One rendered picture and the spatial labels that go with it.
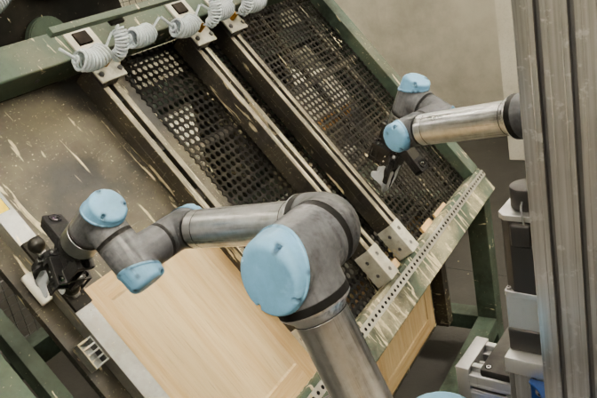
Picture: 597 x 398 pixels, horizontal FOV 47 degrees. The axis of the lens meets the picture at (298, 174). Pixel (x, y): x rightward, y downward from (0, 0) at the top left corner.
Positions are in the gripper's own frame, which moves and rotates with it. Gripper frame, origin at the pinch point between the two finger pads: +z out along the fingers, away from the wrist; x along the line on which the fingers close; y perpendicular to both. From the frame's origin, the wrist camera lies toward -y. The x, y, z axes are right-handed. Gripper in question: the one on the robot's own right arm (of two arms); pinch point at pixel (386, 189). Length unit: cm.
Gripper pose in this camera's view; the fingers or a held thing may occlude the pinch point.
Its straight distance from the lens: 196.3
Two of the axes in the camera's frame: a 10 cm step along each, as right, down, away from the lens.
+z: -2.0, 8.0, 5.7
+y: -7.9, -4.7, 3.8
